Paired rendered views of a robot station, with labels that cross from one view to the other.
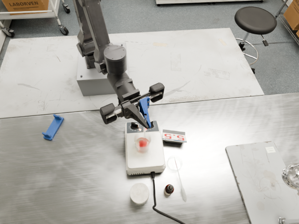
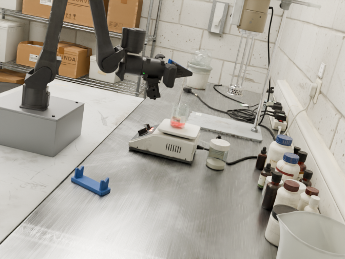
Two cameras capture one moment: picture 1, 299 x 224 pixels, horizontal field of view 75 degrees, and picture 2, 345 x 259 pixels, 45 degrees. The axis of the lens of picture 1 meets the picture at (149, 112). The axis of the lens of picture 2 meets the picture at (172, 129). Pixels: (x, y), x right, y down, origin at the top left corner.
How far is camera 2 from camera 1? 1.20 m
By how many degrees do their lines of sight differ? 66
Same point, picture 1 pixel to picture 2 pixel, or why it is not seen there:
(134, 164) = (192, 134)
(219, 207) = (236, 144)
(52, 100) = (32, 177)
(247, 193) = (229, 131)
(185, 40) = not seen: hidden behind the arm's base
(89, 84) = (62, 125)
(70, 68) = not seen: outside the picture
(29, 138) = (90, 206)
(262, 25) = not seen: hidden behind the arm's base
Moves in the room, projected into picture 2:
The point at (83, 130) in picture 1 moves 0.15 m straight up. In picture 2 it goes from (113, 170) to (121, 117)
